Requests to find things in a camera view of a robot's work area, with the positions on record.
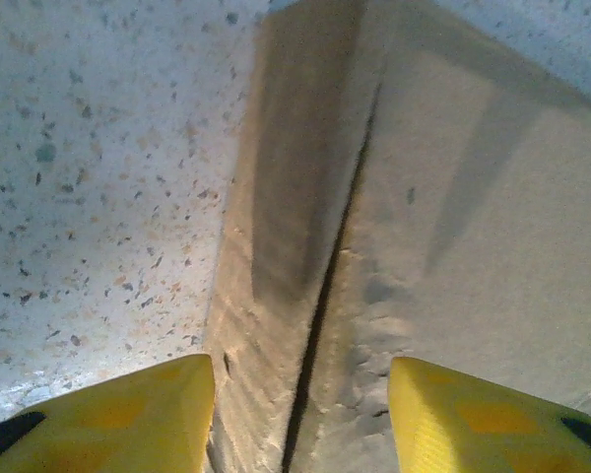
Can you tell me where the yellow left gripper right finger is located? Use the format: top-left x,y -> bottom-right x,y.
388,356 -> 591,473

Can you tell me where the brown cardboard box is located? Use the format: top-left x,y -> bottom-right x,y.
200,0 -> 591,473

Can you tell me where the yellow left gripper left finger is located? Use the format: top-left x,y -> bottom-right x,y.
0,353 -> 216,473

